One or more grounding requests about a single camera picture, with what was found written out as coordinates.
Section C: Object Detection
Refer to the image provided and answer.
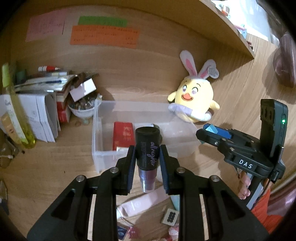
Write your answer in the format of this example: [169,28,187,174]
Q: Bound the white black patterned eraser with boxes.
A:
[162,208,179,226]

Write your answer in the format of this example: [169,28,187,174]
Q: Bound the black setting spray bottle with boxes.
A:
[135,126,160,193]

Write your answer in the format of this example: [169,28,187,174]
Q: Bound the pink cosmetic tube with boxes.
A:
[116,187,169,219]

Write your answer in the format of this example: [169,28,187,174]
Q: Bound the right hand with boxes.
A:
[237,172,251,200]

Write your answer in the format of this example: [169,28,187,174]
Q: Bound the clear plastic storage bin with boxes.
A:
[92,99,200,172]

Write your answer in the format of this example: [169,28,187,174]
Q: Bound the yellow chick bunny plush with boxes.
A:
[168,50,220,123]

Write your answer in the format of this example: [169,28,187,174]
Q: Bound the red packet in bin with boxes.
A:
[112,121,135,151]

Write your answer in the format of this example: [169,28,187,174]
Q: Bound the yellow-green spray bottle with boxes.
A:
[1,63,36,149]

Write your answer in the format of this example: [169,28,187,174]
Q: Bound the brown round object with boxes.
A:
[273,31,295,88]

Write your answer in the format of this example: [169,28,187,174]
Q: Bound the wooden shelf board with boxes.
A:
[197,1,255,59]

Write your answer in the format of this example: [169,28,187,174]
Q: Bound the red book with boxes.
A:
[56,92,71,123]

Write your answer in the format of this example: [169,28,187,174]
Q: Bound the white paper stack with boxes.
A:
[0,92,61,143]

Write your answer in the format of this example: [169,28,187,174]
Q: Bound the white bowl with trinkets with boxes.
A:
[68,92,102,125]

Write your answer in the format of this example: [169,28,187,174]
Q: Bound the orange paper note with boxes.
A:
[70,25,140,49]

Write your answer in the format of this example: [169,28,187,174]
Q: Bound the small white cardboard box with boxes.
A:
[70,78,96,102]

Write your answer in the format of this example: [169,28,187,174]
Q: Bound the green paper note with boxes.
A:
[78,16,127,28]

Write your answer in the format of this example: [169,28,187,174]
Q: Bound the red white marker pen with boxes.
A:
[38,66,61,72]

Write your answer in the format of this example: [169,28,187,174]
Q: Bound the pink paper note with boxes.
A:
[26,13,65,42]

